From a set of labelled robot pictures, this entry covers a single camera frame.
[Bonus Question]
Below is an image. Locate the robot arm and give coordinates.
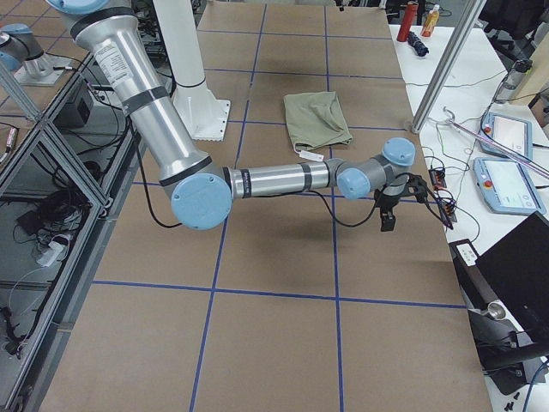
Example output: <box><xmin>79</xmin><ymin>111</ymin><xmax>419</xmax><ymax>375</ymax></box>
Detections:
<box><xmin>50</xmin><ymin>1</ymin><xmax>432</xmax><ymax>232</ymax></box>

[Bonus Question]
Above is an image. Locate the near teach pendant tablet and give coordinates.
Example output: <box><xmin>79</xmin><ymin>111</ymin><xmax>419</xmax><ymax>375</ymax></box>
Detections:
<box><xmin>473</xmin><ymin>157</ymin><xmax>546</xmax><ymax>215</ymax></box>

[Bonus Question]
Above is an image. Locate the white shirt hang tag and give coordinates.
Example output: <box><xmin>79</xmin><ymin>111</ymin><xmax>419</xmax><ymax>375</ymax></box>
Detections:
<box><xmin>295</xmin><ymin>149</ymin><xmax>324</xmax><ymax>162</ymax></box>

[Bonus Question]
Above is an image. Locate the aluminium frame rail structure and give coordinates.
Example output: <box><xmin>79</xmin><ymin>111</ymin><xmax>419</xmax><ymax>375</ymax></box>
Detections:
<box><xmin>1</xmin><ymin>39</ymin><xmax>136</xmax><ymax>411</ymax></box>

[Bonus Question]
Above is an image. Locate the teach pendant tablet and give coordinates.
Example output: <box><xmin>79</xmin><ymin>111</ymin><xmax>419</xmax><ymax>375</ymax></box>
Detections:
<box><xmin>480</xmin><ymin>112</ymin><xmax>533</xmax><ymax>160</ymax></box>
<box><xmin>473</xmin><ymin>157</ymin><xmax>546</xmax><ymax>215</ymax></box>

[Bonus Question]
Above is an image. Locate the reacher grabber stick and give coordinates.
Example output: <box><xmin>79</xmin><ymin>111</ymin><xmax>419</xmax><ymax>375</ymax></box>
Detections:
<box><xmin>443</xmin><ymin>106</ymin><xmax>548</xmax><ymax>179</ymax></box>

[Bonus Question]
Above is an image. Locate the far teach pendant tablet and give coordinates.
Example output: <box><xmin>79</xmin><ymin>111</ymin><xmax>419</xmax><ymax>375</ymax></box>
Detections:
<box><xmin>480</xmin><ymin>112</ymin><xmax>533</xmax><ymax>160</ymax></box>

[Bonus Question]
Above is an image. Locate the sage green long-sleeve shirt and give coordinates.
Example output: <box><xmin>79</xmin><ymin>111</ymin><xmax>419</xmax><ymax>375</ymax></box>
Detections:
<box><xmin>283</xmin><ymin>91</ymin><xmax>353</xmax><ymax>152</ymax></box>

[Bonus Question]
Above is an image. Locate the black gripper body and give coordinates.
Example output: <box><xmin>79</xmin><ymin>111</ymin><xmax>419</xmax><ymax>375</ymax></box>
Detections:
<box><xmin>374</xmin><ymin>173</ymin><xmax>429</xmax><ymax>232</ymax></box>

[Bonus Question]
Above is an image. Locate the folded dark blue umbrella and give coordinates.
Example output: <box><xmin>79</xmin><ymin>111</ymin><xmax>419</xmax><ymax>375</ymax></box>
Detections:
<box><xmin>407</xmin><ymin>31</ymin><xmax>429</xmax><ymax>58</ymax></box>

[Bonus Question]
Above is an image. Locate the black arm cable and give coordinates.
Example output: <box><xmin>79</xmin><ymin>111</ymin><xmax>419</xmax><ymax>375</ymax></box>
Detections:
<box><xmin>139</xmin><ymin>136</ymin><xmax>449</xmax><ymax>228</ymax></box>

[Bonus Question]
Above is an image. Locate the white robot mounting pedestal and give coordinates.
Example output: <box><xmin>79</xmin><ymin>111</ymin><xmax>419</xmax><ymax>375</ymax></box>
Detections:
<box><xmin>154</xmin><ymin>0</ymin><xmax>231</xmax><ymax>142</ymax></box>

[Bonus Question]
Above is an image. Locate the aluminium frame post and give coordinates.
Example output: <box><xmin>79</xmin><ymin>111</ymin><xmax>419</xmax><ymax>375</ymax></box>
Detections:
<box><xmin>411</xmin><ymin>0</ymin><xmax>486</xmax><ymax>134</ymax></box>

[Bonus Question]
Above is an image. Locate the orange drink bottle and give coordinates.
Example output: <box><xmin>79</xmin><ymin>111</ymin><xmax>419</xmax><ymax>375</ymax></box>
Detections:
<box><xmin>420</xmin><ymin>4</ymin><xmax>440</xmax><ymax>38</ymax></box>

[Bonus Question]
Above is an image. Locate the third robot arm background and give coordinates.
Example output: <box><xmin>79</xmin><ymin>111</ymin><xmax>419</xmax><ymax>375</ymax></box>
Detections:
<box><xmin>1</xmin><ymin>23</ymin><xmax>73</xmax><ymax>87</ymax></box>

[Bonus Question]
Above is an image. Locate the red water bottle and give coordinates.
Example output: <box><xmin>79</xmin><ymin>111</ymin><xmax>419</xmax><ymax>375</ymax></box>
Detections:
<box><xmin>396</xmin><ymin>1</ymin><xmax>419</xmax><ymax>42</ymax></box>

